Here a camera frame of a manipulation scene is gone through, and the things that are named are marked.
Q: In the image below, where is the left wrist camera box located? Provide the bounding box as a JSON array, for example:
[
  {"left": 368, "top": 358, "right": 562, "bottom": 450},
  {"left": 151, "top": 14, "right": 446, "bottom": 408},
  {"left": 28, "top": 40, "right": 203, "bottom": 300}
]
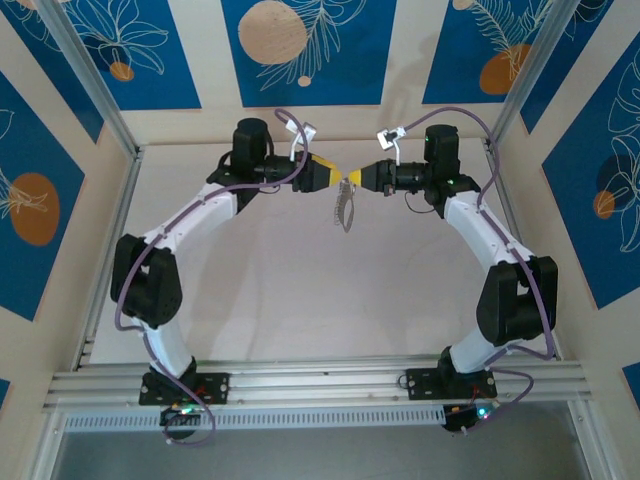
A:
[{"left": 284, "top": 117, "right": 319, "bottom": 169}]

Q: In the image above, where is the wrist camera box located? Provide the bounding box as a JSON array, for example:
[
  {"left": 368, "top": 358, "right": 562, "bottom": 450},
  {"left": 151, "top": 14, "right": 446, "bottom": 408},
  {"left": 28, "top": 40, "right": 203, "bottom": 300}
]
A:
[
  {"left": 284, "top": 117, "right": 319, "bottom": 169},
  {"left": 375, "top": 127, "right": 409, "bottom": 166}
]

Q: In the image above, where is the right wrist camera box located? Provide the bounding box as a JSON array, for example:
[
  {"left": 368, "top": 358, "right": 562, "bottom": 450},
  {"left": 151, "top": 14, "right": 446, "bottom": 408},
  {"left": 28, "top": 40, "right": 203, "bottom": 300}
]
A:
[{"left": 375, "top": 127, "right": 409, "bottom": 166}]

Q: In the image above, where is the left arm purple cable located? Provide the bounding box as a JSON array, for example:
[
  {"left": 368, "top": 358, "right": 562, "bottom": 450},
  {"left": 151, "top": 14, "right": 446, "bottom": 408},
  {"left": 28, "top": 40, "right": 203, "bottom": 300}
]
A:
[{"left": 113, "top": 108, "right": 307, "bottom": 446}]

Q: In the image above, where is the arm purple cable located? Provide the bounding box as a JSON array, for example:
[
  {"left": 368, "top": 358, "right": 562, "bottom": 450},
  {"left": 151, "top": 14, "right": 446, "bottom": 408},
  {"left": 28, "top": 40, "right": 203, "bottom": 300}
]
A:
[
  {"left": 402, "top": 105, "right": 557, "bottom": 436},
  {"left": 113, "top": 108, "right": 307, "bottom": 446}
]

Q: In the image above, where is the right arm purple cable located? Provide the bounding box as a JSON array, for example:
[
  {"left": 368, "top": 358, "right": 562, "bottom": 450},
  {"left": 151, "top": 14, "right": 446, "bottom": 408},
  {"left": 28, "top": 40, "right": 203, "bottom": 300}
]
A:
[{"left": 402, "top": 105, "right": 557, "bottom": 436}]

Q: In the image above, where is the aluminium table side rail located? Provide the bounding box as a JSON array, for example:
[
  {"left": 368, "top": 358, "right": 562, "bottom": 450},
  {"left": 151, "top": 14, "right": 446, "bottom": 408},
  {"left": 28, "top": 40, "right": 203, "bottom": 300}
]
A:
[
  {"left": 482, "top": 139, "right": 561, "bottom": 361},
  {"left": 74, "top": 147, "right": 144, "bottom": 371}
]

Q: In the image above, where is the aluminium frame post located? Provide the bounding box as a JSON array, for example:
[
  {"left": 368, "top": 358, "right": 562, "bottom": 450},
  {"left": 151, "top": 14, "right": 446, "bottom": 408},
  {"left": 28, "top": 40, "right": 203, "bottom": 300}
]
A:
[
  {"left": 37, "top": 0, "right": 144, "bottom": 156},
  {"left": 487, "top": 0, "right": 581, "bottom": 151}
]

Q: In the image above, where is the long aluminium base rail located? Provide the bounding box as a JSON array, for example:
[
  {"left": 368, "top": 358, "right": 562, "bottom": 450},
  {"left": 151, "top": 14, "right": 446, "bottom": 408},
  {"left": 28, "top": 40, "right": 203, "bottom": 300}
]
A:
[{"left": 42, "top": 355, "right": 596, "bottom": 414}]

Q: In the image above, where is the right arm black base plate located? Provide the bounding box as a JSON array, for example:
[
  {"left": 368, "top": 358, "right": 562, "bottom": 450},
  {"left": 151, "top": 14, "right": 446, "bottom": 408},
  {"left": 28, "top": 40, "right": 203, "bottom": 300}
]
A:
[{"left": 405, "top": 367, "right": 499, "bottom": 401}]

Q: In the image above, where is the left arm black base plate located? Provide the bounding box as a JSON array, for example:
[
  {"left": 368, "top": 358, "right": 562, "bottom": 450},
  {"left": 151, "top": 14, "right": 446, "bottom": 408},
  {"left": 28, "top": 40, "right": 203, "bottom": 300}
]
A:
[{"left": 138, "top": 372, "right": 231, "bottom": 406}]

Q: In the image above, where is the white slotted cable duct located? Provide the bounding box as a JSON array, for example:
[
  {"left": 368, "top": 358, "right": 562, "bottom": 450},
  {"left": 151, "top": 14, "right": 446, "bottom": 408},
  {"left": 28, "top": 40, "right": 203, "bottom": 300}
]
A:
[{"left": 64, "top": 405, "right": 446, "bottom": 432}]

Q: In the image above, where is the aluminium frame leg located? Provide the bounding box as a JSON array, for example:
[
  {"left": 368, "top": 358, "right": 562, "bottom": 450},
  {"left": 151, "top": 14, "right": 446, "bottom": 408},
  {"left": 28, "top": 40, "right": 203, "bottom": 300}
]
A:
[
  {"left": 567, "top": 399, "right": 614, "bottom": 480},
  {"left": 27, "top": 409, "right": 69, "bottom": 480}
]

